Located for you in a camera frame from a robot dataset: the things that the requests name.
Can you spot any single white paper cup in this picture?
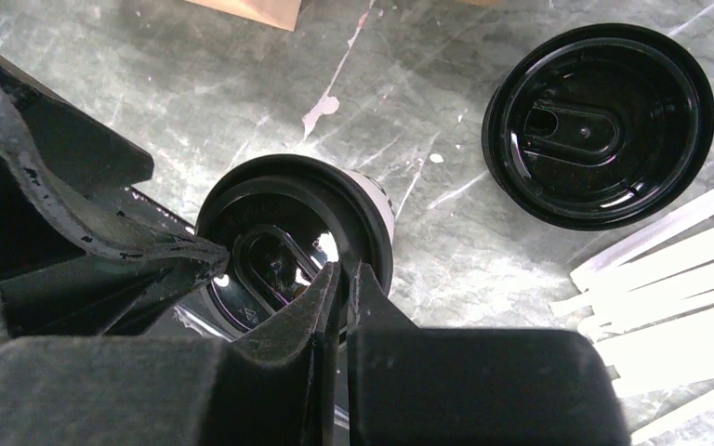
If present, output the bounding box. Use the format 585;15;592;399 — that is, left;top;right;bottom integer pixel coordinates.
344;170;396;242

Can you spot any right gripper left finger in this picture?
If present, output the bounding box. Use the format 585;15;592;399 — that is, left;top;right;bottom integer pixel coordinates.
0;263;341;445

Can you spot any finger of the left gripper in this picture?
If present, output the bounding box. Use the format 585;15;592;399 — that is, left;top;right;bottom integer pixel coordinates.
0;55;230;347

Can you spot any patterned paper bag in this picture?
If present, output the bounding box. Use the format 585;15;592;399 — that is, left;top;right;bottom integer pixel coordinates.
188;0;302;32

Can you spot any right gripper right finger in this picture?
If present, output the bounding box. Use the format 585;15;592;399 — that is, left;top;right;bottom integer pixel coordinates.
348;264;630;445

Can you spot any stack of black lids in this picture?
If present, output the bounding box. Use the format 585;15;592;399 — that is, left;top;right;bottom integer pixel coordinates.
481;23;714;231

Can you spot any pile of wrapped straws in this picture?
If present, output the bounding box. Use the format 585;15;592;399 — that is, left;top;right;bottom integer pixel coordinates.
550;189;714;445

